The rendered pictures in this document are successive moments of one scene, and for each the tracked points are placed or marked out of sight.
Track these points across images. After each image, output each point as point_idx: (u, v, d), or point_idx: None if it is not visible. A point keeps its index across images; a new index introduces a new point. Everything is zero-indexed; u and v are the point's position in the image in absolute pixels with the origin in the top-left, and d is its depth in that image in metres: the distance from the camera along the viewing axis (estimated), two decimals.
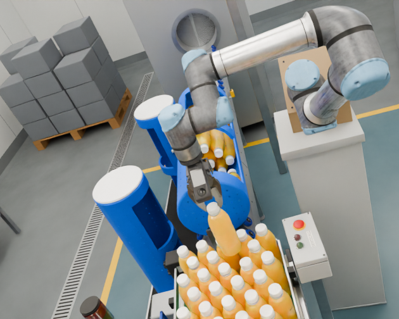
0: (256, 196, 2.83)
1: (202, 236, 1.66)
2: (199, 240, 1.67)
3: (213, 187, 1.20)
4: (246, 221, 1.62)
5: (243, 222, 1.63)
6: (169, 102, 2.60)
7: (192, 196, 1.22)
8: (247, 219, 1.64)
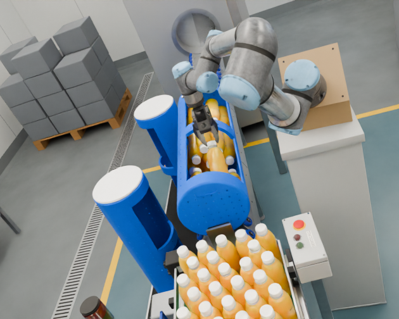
0: (256, 196, 2.83)
1: (202, 236, 1.66)
2: (199, 240, 1.67)
3: (212, 125, 1.62)
4: (246, 221, 1.62)
5: (243, 222, 1.63)
6: (169, 102, 2.60)
7: (196, 133, 1.64)
8: (247, 219, 1.64)
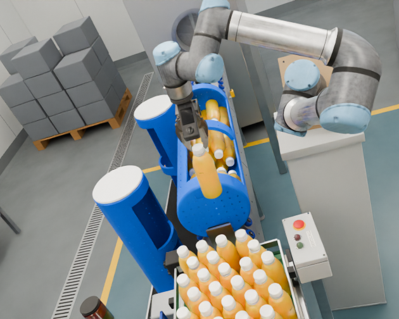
0: (256, 196, 2.83)
1: (202, 238, 1.66)
2: (199, 240, 1.68)
3: (201, 127, 1.24)
4: (247, 222, 1.62)
5: (245, 224, 1.62)
6: (169, 102, 2.60)
7: (179, 135, 1.26)
8: (247, 219, 1.64)
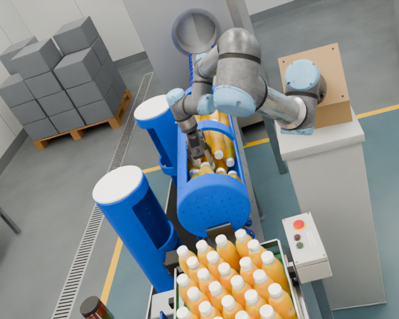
0: (256, 196, 2.83)
1: (202, 238, 1.66)
2: (199, 239, 1.68)
3: (206, 149, 1.64)
4: (248, 223, 1.62)
5: (246, 225, 1.62)
6: None
7: (190, 157, 1.66)
8: (247, 219, 1.63)
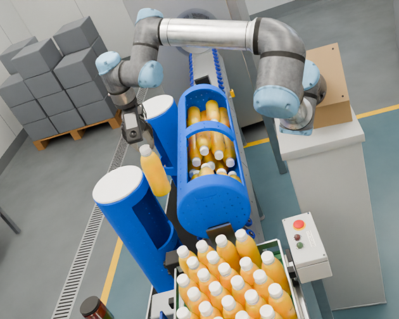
0: (256, 196, 2.83)
1: (201, 239, 1.66)
2: None
3: (145, 130, 1.33)
4: (249, 223, 1.62)
5: (246, 225, 1.62)
6: (169, 102, 2.60)
7: (126, 137, 1.34)
8: (247, 219, 1.63)
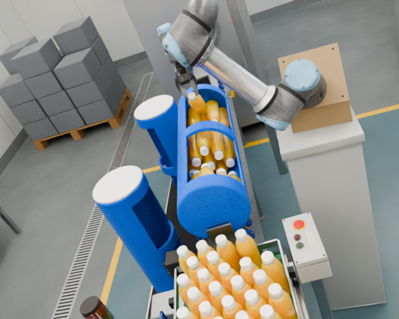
0: (256, 196, 2.83)
1: (201, 239, 1.66)
2: None
3: (192, 80, 1.90)
4: (249, 223, 1.62)
5: (246, 225, 1.62)
6: (169, 102, 2.60)
7: (178, 87, 1.92)
8: (247, 219, 1.63)
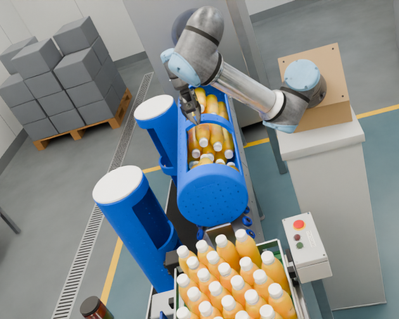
0: (256, 196, 2.83)
1: (203, 232, 1.66)
2: (201, 238, 1.66)
3: (196, 107, 1.80)
4: (244, 218, 1.63)
5: (242, 219, 1.64)
6: (169, 102, 2.60)
7: (185, 114, 1.82)
8: (247, 219, 1.64)
